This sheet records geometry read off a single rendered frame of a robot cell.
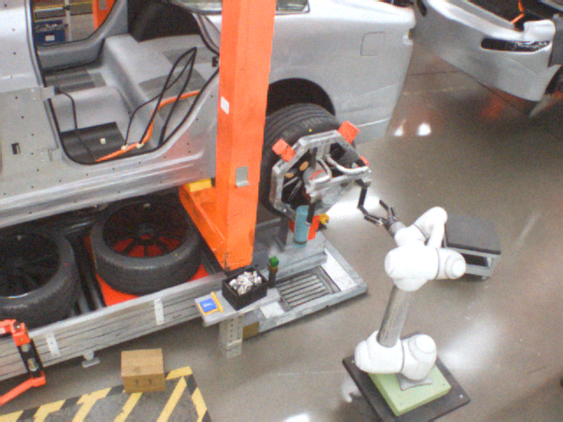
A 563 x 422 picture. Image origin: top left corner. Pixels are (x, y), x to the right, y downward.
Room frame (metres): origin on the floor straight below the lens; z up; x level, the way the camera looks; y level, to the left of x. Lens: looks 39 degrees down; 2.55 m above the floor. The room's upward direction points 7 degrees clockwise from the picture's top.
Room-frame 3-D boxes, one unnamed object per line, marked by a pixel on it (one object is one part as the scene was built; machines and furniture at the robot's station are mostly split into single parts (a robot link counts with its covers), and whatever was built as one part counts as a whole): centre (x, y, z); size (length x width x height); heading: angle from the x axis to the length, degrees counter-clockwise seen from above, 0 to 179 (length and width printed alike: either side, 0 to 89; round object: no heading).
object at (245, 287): (1.87, 0.14, 0.51); 0.20 x 0.14 x 0.13; 133
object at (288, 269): (2.58, -0.04, 0.13); 0.50 x 0.36 x 0.10; 124
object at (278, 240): (2.60, -0.07, 0.32); 0.40 x 0.30 x 0.28; 124
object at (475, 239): (2.81, -1.34, 0.17); 0.43 x 0.36 x 0.34; 87
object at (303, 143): (2.46, -0.16, 0.85); 0.54 x 0.07 x 0.54; 124
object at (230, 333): (1.83, 0.19, 0.21); 0.10 x 0.10 x 0.42; 34
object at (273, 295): (1.84, 0.17, 0.44); 0.43 x 0.17 x 0.03; 124
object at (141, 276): (2.23, 0.77, 0.39); 0.66 x 0.66 x 0.24
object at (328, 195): (2.40, -0.20, 0.85); 0.21 x 0.14 x 0.14; 34
